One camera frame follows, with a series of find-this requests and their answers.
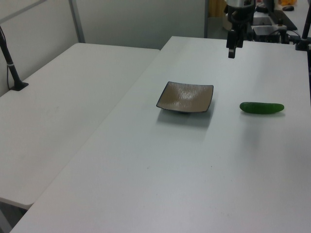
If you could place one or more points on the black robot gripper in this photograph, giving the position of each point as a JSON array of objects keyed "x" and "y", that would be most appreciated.
[{"x": 239, "y": 17}]

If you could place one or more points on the green cucumber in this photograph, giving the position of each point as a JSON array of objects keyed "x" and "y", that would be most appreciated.
[{"x": 262, "y": 107}]

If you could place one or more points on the square beige ceramic plate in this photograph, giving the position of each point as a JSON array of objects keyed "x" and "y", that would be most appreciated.
[{"x": 185, "y": 97}]

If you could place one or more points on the silver equipment box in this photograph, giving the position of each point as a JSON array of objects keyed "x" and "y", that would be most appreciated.
[{"x": 266, "y": 31}]

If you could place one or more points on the yellow curtain strip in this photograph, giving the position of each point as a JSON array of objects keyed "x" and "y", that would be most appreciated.
[{"x": 216, "y": 8}]

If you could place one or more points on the black computer mouse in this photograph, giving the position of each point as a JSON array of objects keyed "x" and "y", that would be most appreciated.
[{"x": 288, "y": 8}]

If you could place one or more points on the orange object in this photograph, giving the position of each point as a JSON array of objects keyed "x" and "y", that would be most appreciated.
[{"x": 288, "y": 2}]

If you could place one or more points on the black camera stand with clamp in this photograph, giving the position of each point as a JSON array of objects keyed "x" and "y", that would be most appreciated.
[
  {"x": 11, "y": 65},
  {"x": 303, "y": 36}
]

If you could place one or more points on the grey partition frame post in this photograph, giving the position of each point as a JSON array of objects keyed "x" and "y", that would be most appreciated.
[{"x": 77, "y": 21}]

